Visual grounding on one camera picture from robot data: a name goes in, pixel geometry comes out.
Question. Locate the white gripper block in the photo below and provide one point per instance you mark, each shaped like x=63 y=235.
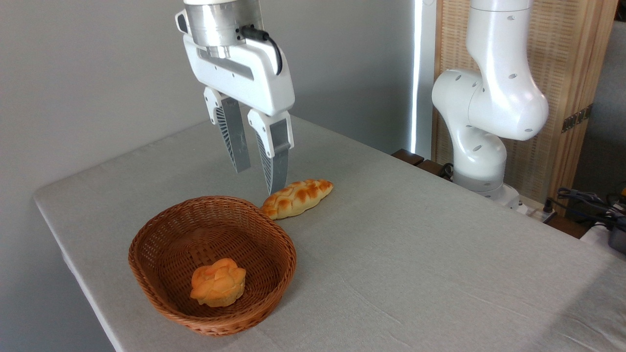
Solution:
x=257 y=85

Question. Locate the round knotted bread bun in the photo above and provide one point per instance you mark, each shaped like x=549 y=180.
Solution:
x=217 y=283

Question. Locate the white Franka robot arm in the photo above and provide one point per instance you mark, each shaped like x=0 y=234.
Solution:
x=494 y=93

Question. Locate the long braided bread loaf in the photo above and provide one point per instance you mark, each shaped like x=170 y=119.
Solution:
x=298 y=198

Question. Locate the brown woven wicker basket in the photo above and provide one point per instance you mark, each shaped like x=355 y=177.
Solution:
x=171 y=244

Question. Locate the silver wrist flange cylinder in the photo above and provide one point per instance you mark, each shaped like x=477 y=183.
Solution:
x=217 y=24

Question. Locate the dark brown wooden furniture piece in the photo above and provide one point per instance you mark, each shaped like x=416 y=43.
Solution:
x=408 y=156
x=433 y=167

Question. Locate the grey tablecloth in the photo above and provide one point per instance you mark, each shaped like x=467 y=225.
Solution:
x=440 y=274

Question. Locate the white power strip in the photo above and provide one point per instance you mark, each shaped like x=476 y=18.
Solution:
x=538 y=213

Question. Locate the dark metal screen hinge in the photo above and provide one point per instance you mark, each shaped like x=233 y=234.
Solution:
x=577 y=118

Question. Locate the wooden bamboo folding screen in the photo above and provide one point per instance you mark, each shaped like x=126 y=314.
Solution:
x=567 y=58

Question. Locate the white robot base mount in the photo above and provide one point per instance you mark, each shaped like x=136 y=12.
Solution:
x=508 y=196

